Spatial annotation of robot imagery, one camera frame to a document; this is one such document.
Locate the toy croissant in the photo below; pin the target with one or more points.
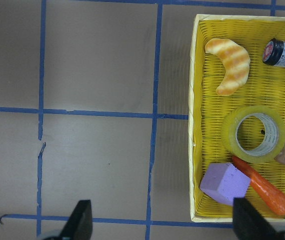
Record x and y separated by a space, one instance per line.
235 60

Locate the toy carrot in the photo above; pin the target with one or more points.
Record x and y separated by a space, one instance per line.
272 196

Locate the purple foam cube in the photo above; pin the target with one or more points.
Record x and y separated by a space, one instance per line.
223 182

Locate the yellow woven basket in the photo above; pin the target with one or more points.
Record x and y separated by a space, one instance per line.
265 86

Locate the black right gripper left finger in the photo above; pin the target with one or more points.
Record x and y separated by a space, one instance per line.
80 223

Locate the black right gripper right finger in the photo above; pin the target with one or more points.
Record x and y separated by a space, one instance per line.
248 224

